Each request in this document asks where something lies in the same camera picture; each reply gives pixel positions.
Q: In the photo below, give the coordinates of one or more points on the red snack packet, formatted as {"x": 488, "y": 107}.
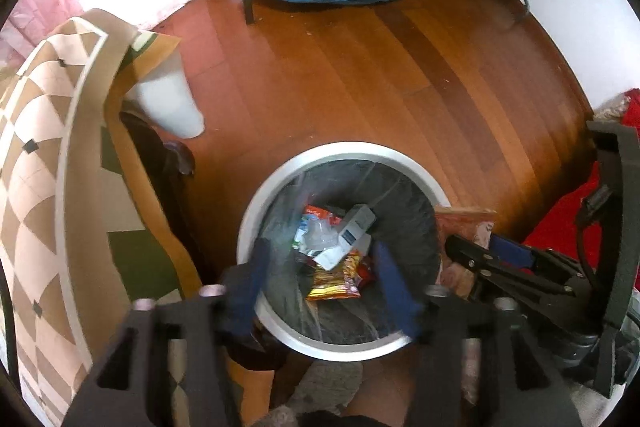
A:
{"x": 320, "y": 213}

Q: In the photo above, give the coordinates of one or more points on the checkered printed tablecloth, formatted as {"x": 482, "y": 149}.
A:
{"x": 40, "y": 157}

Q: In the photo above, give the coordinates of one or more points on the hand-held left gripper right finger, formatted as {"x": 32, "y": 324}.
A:
{"x": 396, "y": 292}

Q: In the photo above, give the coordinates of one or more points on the brown green under cloth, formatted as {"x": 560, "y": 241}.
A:
{"x": 167, "y": 257}

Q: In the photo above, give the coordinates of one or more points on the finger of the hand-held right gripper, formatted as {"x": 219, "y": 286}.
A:
{"x": 525, "y": 289}
{"x": 512, "y": 253}

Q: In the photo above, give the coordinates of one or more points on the round white trash bin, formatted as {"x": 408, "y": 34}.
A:
{"x": 280, "y": 179}

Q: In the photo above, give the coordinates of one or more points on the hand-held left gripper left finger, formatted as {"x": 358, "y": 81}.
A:
{"x": 249, "y": 289}

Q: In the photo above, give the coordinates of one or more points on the white blue box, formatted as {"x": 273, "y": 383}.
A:
{"x": 350, "y": 232}

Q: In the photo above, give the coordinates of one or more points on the white plastic sheet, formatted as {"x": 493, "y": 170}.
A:
{"x": 170, "y": 102}

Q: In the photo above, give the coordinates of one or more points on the orange yellow snack packet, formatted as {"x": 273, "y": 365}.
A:
{"x": 332, "y": 282}

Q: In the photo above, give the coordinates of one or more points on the grey fuzzy slipper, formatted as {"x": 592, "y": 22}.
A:
{"x": 325, "y": 384}

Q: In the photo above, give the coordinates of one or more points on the crushed red soda can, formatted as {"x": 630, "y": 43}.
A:
{"x": 366, "y": 274}

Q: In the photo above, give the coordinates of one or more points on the dark wooden table leg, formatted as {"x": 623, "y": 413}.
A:
{"x": 150, "y": 157}

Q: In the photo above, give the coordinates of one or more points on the dark plastic bin liner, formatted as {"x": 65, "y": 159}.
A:
{"x": 400, "y": 207}

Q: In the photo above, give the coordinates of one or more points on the red cloth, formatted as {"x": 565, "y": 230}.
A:
{"x": 555, "y": 227}

